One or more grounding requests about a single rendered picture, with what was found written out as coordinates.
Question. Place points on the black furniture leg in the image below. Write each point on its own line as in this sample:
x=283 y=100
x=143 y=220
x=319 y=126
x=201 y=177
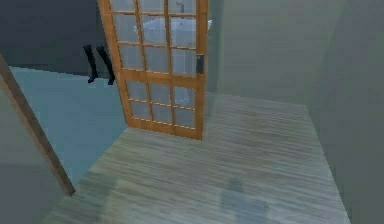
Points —
x=91 y=64
x=106 y=63

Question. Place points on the brown wooden door frame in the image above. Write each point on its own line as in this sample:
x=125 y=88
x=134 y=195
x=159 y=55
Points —
x=35 y=128

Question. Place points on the wooden glass-paned room door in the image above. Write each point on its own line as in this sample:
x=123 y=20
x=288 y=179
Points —
x=160 y=76

